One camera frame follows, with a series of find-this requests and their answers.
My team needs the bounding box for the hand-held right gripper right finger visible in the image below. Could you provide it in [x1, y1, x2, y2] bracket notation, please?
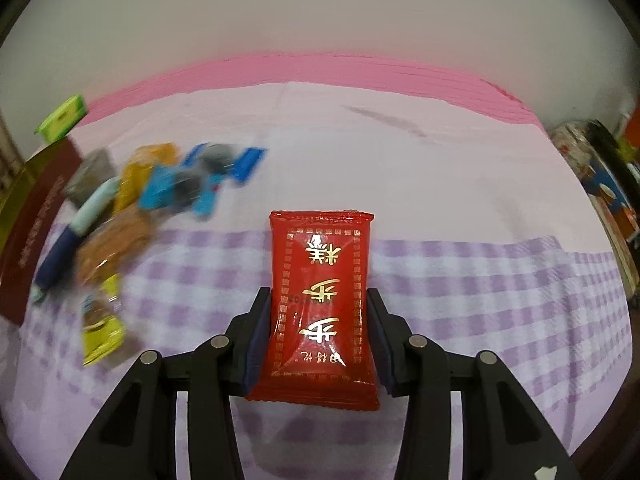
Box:
[366, 287, 583, 480]

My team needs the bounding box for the green tissue pack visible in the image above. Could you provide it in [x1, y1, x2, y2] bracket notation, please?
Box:
[34, 94, 88, 142]

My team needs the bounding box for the brown snack packet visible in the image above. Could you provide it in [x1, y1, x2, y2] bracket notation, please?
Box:
[75, 207, 153, 286]

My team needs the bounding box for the maroon candy box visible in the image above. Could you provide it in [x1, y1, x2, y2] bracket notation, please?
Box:
[0, 137, 83, 328]

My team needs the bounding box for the colourful printed cardboard box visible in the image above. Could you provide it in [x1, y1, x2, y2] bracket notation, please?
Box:
[550, 119, 640, 296]

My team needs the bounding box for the light blue navy snack packet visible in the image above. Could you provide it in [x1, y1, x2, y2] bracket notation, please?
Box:
[31, 180, 118, 303]

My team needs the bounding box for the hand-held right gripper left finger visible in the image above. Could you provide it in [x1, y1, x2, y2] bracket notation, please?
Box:
[60, 286, 273, 480]

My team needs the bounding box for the orange yellow snack packet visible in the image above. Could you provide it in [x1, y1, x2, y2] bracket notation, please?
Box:
[112, 143, 180, 213]

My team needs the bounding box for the pink purple checked bedsheet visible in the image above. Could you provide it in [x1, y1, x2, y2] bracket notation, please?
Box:
[0, 52, 636, 480]

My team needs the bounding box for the red snack packet gold print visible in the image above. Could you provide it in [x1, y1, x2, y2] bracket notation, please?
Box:
[245, 208, 381, 412]

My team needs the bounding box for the clear blue-ended candy packet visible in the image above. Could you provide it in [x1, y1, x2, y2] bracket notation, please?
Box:
[138, 165, 221, 220]
[182, 142, 266, 187]

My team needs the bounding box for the yellow green snack packet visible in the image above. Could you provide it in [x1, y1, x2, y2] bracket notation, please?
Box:
[81, 275, 126, 367]

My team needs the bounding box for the grey snack packet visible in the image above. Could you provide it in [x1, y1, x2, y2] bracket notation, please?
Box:
[64, 148, 118, 208]

